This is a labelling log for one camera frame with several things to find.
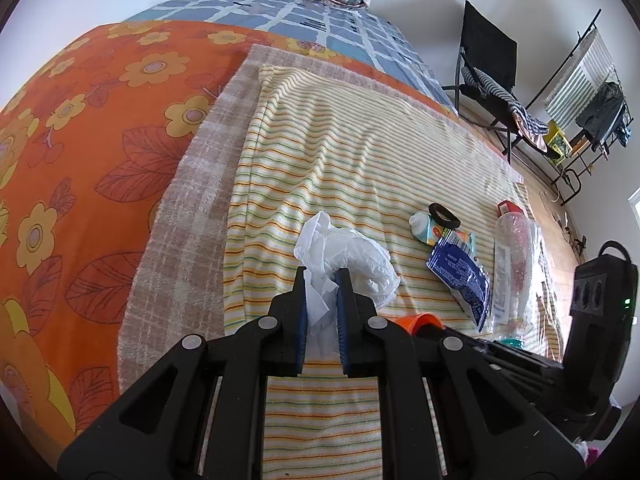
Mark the black folding chair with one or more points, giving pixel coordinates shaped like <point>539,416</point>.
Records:
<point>487,45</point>

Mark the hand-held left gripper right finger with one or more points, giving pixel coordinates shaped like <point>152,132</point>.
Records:
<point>343,322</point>

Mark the yellow striped towel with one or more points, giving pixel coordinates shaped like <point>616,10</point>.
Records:
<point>350,160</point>

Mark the blue snack packet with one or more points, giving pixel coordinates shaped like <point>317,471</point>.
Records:
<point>460,272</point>

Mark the orange plastic cup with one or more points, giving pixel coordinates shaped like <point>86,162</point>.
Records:
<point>417,321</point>

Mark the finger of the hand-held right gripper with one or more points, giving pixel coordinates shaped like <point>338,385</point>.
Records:
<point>530,375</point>
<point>515,347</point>

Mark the grey striped hanging towel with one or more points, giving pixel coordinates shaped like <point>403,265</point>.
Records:
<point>582,80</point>

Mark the dark hanging garment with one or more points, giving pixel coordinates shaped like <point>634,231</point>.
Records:
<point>602,110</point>

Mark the black metal drying rack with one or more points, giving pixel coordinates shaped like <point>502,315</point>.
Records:
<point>560,67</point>

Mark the beige plaid towel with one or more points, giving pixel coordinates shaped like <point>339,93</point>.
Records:
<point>200,185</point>

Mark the striped cloth on chair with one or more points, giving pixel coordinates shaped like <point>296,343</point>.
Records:
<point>500,97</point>

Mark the fruit print hand cream tube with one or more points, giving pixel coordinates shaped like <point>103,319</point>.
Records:
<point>425,227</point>

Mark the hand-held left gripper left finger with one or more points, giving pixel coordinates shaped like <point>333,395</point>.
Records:
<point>300,330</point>

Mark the orange floral bedsheet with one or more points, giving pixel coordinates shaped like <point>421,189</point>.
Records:
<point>100,135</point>

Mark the clear plastic bottle red cap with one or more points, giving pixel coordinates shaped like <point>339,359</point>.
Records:
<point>517,260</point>

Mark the white plastic bag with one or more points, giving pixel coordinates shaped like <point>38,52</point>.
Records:
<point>350,255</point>

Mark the yellow green box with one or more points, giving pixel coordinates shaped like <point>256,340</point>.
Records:
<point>559,142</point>

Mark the blue plaid sheet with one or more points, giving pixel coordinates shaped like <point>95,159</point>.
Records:
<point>300,15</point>

